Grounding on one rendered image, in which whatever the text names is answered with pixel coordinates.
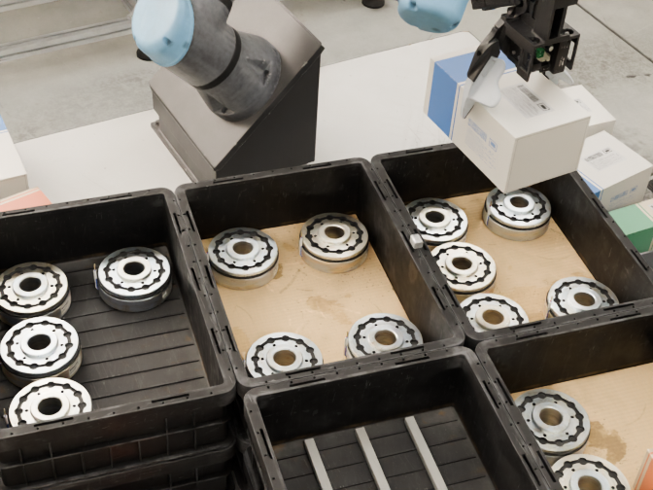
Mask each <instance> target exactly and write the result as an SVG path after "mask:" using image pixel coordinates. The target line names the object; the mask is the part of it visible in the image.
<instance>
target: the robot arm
mask: <svg viewBox="0 0 653 490"><path fill-rule="evenodd" d="M395 1H397V2H398V6H397V11H398V14H399V16H400V17H401V18H402V19H403V20H404V21H405V22H406V23H408V24H410V25H412V26H416V27H418V28H419V29H420V30H423V31H427V32H431V33H446V32H450V31H452V30H454V29H455V28H456V27H457V26H458V25H459V24H460V22H461V20H462V18H463V15H464V11H465V8H466V5H467V3H468V1H469V0H395ZM233 2H234V0H139V1H138V3H137V5H136V7H135V10H134V13H133V18H132V34H133V38H134V40H135V42H136V45H137V47H138V48H139V49H140V50H141V51H142V52H143V53H144V54H146V55H147V56H148V57H149V58H150V59H151V60H152V61H153V62H154V63H156V64H157V65H159V66H162V67H164V68H166V69H167V70H169V71H170V72H172V73H173V74H175V75H176V76H178V77H179V78H181V79H182V80H184V81H185V82H187V83H188V84H190V85H191V86H193V87H194V88H195V89H196V90H197V92H198V93H199V95H200V96H201V98H202V99H203V101H204V102H205V104H206V105H207V107H208V108H209V109H210V110H211V111H212V112H213V113H214V114H216V115H217V116H219V117H220V118H222V119H224V120H226V121H230V122H237V121H242V120H245V119H247V118H248V117H250V116H252V115H253V114H255V113H256V112H257V111H259V110H260V109H261V108H262V107H263V106H264V105H265V104H266V103H267V101H268V100H269V99H270V97H271V96H272V94H273V93H274V91H275V89H276V87H277V85H278V83H279V79H280V75H281V57H280V55H279V53H278V51H277V49H276V48H275V47H274V46H273V45H272V44H271V43H269V42H268V41H267V40H265V39H264V38H262V37H260V36H258V35H255V34H251V33H247V32H243V31H239V30H235V29H234V28H233V27H231V26H230V25H229V24H228V23H226V21H227V19H228V16H229V13H230V10H231V8H232V4H233ZM577 3H578V0H471V5H472V10H479V9H482V11H493V10H495V9H497V8H500V7H507V6H512V7H508V8H507V13H505V14H501V16H500V19H499V20H498V21H497V22H496V23H495V24H494V26H493V28H492V30H491V31H490V33H489V34H488V35H487V36H486V37H485V38H484V40H483V41H482V42H481V43H480V45H479V46H478V48H477V49H476V51H475V53H474V56H473V58H472V60H471V63H470V66H469V68H468V71H467V74H466V75H467V79H466V81H465V84H464V92H463V98H462V106H461V117H462V118H463V119H465V118H466V116H467V115H468V113H469V112H470V111H471V109H472V108H473V106H474V103H475V101H476V102H478V103H480V104H482V105H485V106H487V107H489V108H494V107H496V106H497V105H498V104H499V102H500V99H501V94H500V90H499V87H498V81H499V79H500V78H501V76H502V74H503V73H504V71H505V62H504V60H502V59H500V58H498V56H499V54H500V51H501V52H502V53H504V54H505V55H506V56H507V58H508V59H509V60H510V61H512V62H513V63H514V64H515V67H516V68H517V71H516V73H517V74H518V75H519V76H520V77H521V78H522V79H524V80H525V81H526V82H528V81H529V79H530V74H531V73H532V72H536V71H539V73H542V74H543V75H544V76H545V77H546V78H547V79H548V80H551V81H552V82H553V83H554V84H555V85H556V86H557V85H558V81H559V79H560V80H562V81H564V82H566V83H568V84H569V85H571V86H572V85H573V79H572V77H571V76H570V74H569V73H568V72H567V71H566V70H565V67H567V68H568V69H569V70H572V66H573V62H574V59H575V55H576V51H577V47H578V42H579V38H580V33H579V32H577V31H576V30H575V29H574V28H572V27H571V26H570V25H569V24H567V23H566V22H565V19H566V15H567V7H568V6H572V5H576V4H577ZM571 41H572V42H573V43H574V47H573V51H572V55H571V59H569V58H568V57H567V55H568V51H569V47H570V43H571Z"/></svg>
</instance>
